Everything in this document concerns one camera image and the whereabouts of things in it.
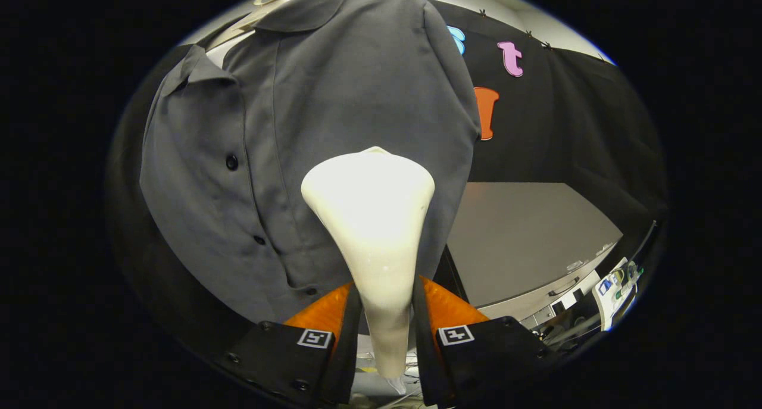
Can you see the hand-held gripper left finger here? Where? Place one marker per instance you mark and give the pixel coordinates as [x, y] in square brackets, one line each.
[346, 355]

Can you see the grey cabinet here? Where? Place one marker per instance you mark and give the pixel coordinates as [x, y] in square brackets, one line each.
[512, 236]

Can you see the grey button-up shirt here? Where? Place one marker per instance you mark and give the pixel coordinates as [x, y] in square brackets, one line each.
[333, 87]

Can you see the cream plastic clothes hanger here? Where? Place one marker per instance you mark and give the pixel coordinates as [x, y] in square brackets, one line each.
[262, 13]

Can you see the white desk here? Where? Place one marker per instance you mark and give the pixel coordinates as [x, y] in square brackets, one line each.
[616, 293]

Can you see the white garment steamer head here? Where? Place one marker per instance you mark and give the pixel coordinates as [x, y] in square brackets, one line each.
[372, 218]

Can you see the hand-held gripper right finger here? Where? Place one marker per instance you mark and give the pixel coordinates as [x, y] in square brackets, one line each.
[425, 355]

